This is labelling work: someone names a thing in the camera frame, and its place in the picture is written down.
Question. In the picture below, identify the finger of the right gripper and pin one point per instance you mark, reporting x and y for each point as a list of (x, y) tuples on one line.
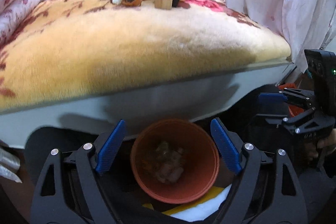
[(286, 121)]

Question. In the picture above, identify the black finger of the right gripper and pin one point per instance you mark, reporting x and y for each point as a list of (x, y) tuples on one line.
[(300, 98)]

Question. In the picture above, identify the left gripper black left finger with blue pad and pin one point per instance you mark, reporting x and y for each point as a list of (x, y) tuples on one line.
[(69, 188)]

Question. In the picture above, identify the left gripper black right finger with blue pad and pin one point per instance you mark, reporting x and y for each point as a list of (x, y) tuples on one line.
[(265, 188)]

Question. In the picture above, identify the orange plastic trash bin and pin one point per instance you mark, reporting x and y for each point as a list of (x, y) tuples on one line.
[(175, 161)]

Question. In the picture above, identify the yellow white mat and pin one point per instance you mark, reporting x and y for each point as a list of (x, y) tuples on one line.
[(201, 208)]

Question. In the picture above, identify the yellow floral plush blanket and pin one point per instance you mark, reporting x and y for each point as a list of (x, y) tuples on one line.
[(65, 49)]

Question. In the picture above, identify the beige cube block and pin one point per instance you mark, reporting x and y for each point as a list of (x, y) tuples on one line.
[(163, 4)]

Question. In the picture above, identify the black camera box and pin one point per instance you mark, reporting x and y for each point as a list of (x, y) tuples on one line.
[(321, 65)]

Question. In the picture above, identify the white bed frame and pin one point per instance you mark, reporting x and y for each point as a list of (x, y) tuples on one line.
[(191, 99)]

